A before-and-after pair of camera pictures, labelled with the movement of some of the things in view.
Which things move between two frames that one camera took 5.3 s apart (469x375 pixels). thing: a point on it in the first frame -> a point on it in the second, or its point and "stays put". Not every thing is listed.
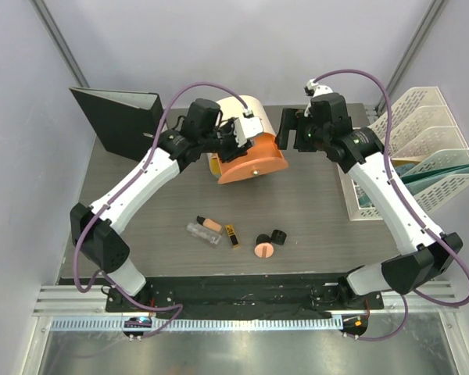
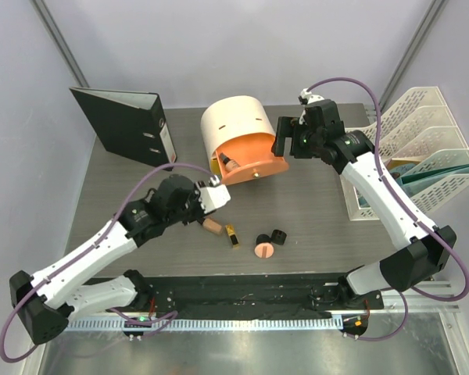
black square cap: x=278 y=237 stays put
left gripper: x=238 y=146 -> x=198 y=194
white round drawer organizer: x=233 y=107 stays put
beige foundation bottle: x=209 y=223 stays put
